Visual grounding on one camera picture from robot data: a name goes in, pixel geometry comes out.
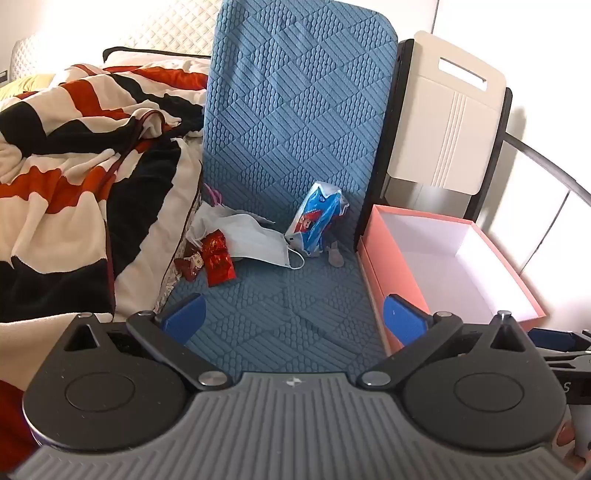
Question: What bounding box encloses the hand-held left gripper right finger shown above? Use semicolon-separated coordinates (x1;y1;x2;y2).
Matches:
358;294;536;389

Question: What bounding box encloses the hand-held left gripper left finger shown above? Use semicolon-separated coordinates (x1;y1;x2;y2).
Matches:
60;293;234;391

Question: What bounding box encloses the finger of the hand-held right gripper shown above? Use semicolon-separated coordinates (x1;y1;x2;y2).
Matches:
527;327;591;352

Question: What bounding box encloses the dark red printed candy packet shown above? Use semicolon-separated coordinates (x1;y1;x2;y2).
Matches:
173;244;206;282

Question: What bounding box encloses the pink cardboard box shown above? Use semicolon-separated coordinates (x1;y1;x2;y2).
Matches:
358;204;550;357

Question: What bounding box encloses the bright red foil candy packet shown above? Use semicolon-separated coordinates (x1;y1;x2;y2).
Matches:
202;229;238;288

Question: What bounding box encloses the white fluffy keychain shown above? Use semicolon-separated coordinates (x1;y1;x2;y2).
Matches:
323;240;347;269

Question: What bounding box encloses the light blue face mask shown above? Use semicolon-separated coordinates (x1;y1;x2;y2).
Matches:
222;213;306;271

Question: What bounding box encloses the blue tissue packet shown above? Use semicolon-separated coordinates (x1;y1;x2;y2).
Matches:
284;181;350;258

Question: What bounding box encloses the person's right hand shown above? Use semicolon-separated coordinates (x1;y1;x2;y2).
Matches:
555;421;588;468

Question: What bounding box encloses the floral patterned sheet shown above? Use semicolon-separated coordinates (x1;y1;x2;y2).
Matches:
154;258;186;320

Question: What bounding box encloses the black curved metal tube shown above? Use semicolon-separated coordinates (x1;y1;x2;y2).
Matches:
503;129;591;210

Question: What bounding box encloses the red black white striped blanket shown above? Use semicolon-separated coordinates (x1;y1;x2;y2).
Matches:
0;60;211;462

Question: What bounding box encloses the blue textured mat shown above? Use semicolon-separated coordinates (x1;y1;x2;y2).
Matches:
159;0;400;376

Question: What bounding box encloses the white pillow with black trim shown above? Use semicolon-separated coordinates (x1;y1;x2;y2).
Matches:
102;46;214;71

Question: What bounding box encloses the white quilted headboard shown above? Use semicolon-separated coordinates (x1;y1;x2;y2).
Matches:
10;0;223;81

